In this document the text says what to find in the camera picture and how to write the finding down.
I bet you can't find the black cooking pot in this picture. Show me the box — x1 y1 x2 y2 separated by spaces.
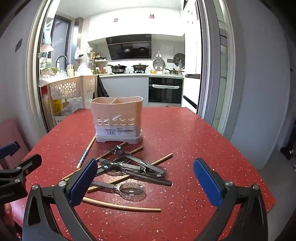
131 63 149 71

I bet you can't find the black built-in oven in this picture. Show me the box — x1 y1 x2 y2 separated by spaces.
148 77 184 104

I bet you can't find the patterned wooden chopstick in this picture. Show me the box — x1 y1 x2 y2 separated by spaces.
77 136 96 169

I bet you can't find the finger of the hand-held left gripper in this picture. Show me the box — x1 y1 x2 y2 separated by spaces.
10 153 43 179
0 142 21 159

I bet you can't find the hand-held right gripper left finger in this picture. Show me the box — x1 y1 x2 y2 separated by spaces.
22 158 99 241

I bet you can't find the white perforated basket cart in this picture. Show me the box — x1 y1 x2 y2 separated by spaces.
47 75 99 127

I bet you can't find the pink plastic utensil holder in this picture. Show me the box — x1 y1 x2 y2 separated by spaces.
90 97 143 143

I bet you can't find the yellow oil bottle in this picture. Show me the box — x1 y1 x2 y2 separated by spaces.
52 99 63 115

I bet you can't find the grey kitchen counter cabinet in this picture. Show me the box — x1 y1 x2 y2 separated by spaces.
99 73 185 107

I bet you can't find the round black wire rack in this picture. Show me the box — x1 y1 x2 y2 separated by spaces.
173 53 185 70

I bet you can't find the pink stool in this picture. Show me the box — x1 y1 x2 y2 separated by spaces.
0 117 30 169

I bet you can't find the black wok with lid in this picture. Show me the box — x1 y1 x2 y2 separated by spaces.
107 64 128 74

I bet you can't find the white tall cabinet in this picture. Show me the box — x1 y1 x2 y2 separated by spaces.
182 0 202 110

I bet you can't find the small metal saucepan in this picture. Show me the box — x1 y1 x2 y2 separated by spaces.
165 68 185 76

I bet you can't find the black hanging bag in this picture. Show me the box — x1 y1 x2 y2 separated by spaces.
97 75 110 98

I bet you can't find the sliding glass door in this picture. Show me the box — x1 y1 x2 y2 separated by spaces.
196 0 237 135

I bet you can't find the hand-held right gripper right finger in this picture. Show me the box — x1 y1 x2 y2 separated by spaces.
193 158 269 241

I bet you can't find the pile of spoons and chopsticks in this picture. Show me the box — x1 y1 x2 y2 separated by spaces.
88 153 174 192

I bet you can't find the black kitchen faucet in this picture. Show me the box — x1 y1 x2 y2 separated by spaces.
55 55 70 71

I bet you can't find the hanging metal strainer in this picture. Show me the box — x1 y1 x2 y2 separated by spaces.
153 50 167 71

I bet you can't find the black range hood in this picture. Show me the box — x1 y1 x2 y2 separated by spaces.
106 34 152 61

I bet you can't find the spice rack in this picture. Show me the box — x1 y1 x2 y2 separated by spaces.
89 57 109 75

